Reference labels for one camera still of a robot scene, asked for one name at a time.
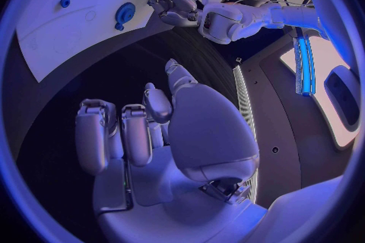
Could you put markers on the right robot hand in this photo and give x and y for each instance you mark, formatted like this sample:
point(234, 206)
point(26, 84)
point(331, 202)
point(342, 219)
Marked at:
point(205, 129)

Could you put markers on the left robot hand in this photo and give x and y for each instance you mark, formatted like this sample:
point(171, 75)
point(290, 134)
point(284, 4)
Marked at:
point(179, 5)

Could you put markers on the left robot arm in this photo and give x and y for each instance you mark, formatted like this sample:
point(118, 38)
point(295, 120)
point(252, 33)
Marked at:
point(225, 19)

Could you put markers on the white task board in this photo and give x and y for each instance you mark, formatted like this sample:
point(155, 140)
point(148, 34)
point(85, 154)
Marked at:
point(79, 26)

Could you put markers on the blue gear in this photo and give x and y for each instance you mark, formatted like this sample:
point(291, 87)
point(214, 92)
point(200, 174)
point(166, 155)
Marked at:
point(125, 11)

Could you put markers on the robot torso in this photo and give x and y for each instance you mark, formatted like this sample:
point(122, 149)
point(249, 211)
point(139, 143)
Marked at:
point(285, 122)

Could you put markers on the blue peg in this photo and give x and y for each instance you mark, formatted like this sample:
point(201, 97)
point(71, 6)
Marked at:
point(65, 2)

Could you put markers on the glowing light bar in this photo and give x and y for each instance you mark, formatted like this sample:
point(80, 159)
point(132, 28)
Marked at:
point(305, 65)

